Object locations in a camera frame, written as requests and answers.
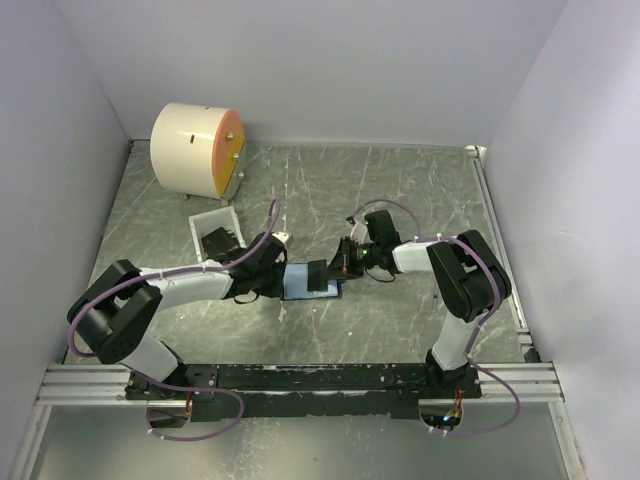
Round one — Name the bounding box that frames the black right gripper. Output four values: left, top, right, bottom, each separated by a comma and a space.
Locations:
321, 236, 380, 280

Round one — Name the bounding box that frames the blue leather card holder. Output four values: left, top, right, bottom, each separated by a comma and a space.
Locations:
281, 263, 342, 301

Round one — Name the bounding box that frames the black card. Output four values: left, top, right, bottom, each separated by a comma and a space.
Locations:
307, 260, 329, 292
201, 227, 240, 259

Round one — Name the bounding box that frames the white plastic card tray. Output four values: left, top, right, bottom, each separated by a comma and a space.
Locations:
188, 206, 246, 262

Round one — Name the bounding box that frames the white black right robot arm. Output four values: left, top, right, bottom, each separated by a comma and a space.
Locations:
307, 210, 512, 398

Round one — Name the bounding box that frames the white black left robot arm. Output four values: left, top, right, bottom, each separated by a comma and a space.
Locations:
67, 232, 291, 399

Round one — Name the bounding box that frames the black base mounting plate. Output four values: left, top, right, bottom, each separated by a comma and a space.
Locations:
125, 363, 481, 422

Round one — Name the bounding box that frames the white round mini drawer cabinet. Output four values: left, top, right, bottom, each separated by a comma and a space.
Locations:
150, 102, 246, 205

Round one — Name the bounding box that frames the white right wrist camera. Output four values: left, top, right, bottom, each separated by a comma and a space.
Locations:
346, 216, 368, 244

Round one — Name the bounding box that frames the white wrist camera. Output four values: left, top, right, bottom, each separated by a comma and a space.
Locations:
271, 231, 292, 247
346, 216, 368, 244

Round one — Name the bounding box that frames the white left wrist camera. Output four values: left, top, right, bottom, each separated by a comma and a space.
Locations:
271, 231, 292, 247

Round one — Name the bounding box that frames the aluminium right side rail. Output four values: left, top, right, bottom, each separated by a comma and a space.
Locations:
464, 143, 589, 480

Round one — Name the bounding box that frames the aluminium extrusion rail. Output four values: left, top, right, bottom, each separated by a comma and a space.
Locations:
36, 363, 564, 407

